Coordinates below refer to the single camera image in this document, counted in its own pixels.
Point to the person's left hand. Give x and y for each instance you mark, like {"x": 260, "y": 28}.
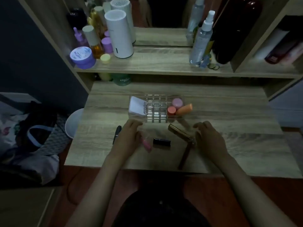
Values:
{"x": 127, "y": 141}

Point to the person's right hand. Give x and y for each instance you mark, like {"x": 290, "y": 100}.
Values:
{"x": 211, "y": 144}

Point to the black mascara pen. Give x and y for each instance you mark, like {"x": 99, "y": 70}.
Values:
{"x": 117, "y": 134}

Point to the pink lip gloss tube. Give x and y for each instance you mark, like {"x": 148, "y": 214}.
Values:
{"x": 147, "y": 144}

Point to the short black lipstick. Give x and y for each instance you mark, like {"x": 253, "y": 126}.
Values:
{"x": 162, "y": 142}

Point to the clear acrylic makeup organizer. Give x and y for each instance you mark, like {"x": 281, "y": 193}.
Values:
{"x": 156, "y": 108}

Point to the person's left forearm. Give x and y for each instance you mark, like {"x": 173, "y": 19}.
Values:
{"x": 99, "y": 193}

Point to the person's right forearm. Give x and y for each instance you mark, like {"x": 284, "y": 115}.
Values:
{"x": 248, "y": 196}

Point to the wooden desk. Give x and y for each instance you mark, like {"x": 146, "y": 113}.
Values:
{"x": 243, "y": 144}

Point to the person's black shorts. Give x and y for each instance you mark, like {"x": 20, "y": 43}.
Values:
{"x": 161, "y": 210}

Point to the white compact case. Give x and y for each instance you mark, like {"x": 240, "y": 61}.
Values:
{"x": 136, "y": 106}

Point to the orange makeup sponge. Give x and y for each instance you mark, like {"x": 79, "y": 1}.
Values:
{"x": 184, "y": 109}

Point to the red-orange round makeup sponge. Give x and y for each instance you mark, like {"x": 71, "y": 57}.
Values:
{"x": 171, "y": 110}

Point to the pink round makeup sponge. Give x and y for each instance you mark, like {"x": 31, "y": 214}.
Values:
{"x": 177, "y": 102}

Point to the white trash bin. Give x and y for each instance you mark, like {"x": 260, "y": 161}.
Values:
{"x": 73, "y": 124}

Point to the green jar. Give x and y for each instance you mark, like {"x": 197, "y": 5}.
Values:
{"x": 121, "y": 79}

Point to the pale yellow container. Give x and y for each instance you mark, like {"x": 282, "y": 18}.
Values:
{"x": 104, "y": 76}

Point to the wooden shelf unit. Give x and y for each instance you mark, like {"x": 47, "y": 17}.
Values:
{"x": 153, "y": 63}

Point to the small blue figurine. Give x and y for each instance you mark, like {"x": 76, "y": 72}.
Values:
{"x": 205, "y": 61}

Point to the small yellow jar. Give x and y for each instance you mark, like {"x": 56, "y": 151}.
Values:
{"x": 105, "y": 58}

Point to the purple cream jar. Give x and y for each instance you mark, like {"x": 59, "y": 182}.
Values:
{"x": 81, "y": 57}

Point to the small purple-capped jar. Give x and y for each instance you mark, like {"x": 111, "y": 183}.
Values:
{"x": 107, "y": 44}

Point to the clear spray bottle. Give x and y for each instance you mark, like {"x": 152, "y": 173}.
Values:
{"x": 201, "y": 42}

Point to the amber bottle with beige cap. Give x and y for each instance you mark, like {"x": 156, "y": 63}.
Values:
{"x": 93, "y": 41}

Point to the white cylindrical humidifier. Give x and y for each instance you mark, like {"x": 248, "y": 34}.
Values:
{"x": 119, "y": 35}

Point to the mirror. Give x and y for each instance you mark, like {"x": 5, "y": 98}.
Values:
{"x": 161, "y": 37}

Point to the dark red bottle lying flat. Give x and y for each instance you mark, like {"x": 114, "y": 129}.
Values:
{"x": 281, "y": 54}

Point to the purple dropper bottle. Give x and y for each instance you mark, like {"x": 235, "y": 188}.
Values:
{"x": 80, "y": 37}

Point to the large dark red bottle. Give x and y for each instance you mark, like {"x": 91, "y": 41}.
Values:
{"x": 233, "y": 30}

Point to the light wooden cabinet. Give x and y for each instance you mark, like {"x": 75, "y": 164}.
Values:
{"x": 23, "y": 208}

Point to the black glossy bottle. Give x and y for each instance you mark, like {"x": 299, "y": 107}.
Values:
{"x": 75, "y": 18}

